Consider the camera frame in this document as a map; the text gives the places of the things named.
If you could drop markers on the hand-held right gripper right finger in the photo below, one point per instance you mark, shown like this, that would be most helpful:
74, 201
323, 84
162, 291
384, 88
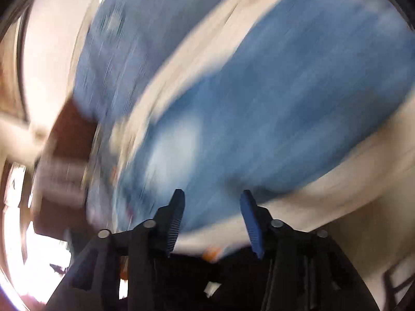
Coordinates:
250, 215

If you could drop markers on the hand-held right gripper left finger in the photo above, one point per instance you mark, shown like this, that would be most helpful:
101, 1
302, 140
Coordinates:
175, 215

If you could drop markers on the blue denim pants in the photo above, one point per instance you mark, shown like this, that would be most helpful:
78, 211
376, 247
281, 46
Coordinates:
259, 103

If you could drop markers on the cream blanket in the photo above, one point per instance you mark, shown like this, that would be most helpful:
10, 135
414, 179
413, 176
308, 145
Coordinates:
340, 201

